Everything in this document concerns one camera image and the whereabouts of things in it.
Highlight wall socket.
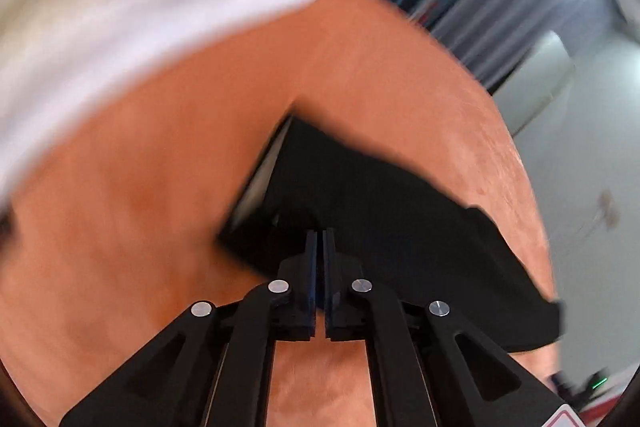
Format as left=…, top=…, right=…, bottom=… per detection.
left=597, top=189, right=619, bottom=229

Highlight white door panel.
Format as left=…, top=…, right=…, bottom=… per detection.
left=492, top=29, right=576, bottom=138

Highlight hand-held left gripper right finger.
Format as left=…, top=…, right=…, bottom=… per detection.
left=323, top=228, right=568, bottom=427

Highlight white bed sheet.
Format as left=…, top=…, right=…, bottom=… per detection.
left=0, top=0, right=351, bottom=210

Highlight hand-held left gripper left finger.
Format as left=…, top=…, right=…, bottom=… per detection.
left=59, top=230, right=317, bottom=427

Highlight black pants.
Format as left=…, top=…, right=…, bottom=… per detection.
left=217, top=114, right=567, bottom=353

